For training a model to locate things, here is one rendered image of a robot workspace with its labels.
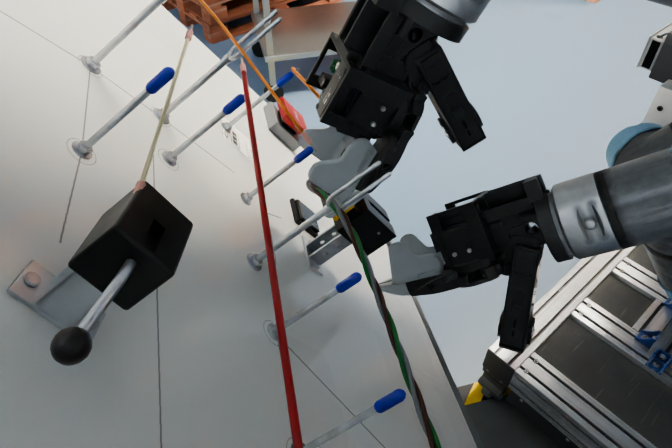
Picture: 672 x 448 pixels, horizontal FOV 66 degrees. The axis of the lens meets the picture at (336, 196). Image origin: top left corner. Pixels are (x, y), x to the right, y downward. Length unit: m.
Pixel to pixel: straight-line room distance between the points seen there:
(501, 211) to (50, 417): 0.42
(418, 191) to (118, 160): 1.98
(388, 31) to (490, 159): 2.16
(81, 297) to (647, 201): 0.43
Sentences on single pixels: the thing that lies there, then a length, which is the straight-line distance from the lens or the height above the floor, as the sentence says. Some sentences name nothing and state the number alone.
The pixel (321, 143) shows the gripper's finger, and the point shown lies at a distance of 0.51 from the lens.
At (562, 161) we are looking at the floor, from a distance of 2.67.
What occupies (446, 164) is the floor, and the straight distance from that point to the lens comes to 2.49.
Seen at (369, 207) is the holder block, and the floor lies 1.17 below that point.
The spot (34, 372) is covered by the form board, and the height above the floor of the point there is 1.33.
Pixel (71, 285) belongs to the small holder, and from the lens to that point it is 0.27.
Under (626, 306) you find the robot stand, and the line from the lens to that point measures 1.85.
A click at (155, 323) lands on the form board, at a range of 0.33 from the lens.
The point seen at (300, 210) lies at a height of 1.12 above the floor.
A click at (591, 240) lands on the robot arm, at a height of 1.19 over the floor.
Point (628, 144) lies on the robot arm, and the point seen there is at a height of 1.17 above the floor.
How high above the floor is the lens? 1.54
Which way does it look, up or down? 43 degrees down
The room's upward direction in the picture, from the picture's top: straight up
